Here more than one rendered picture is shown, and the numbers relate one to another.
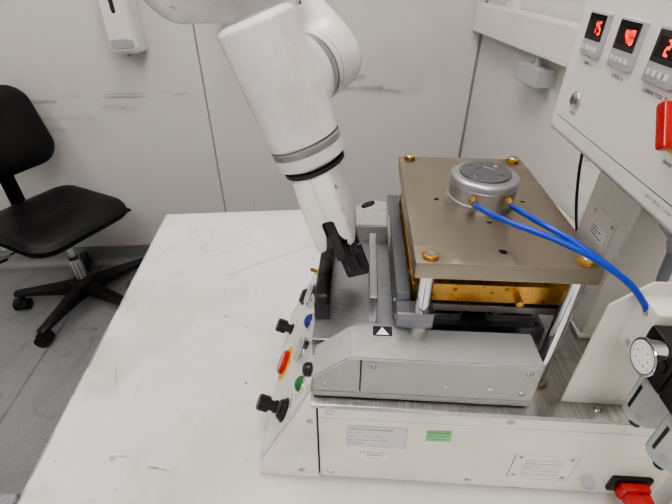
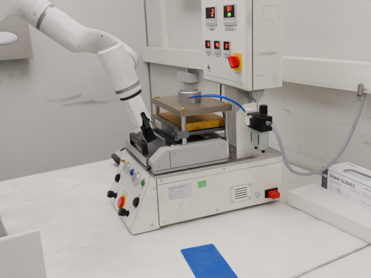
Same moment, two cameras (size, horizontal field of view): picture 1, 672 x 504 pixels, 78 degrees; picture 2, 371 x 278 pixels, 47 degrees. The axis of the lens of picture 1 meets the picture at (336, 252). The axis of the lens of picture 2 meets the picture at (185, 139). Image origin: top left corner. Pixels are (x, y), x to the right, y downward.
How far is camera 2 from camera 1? 96 cm
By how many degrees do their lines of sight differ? 30
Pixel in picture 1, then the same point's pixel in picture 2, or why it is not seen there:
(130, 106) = not seen: outside the picture
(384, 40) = (90, 71)
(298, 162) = (130, 91)
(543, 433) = (235, 172)
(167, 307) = (32, 212)
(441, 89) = not seen: hidden behind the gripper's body
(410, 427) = (191, 181)
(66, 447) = not seen: hidden behind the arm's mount
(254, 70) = (115, 61)
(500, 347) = (212, 140)
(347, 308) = (152, 151)
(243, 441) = (117, 231)
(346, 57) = (136, 58)
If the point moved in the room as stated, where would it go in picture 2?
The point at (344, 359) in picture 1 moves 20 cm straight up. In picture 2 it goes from (163, 152) to (159, 86)
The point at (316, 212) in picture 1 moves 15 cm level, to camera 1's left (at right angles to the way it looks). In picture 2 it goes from (137, 108) to (90, 115)
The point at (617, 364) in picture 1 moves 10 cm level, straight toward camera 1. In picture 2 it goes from (247, 137) to (240, 145)
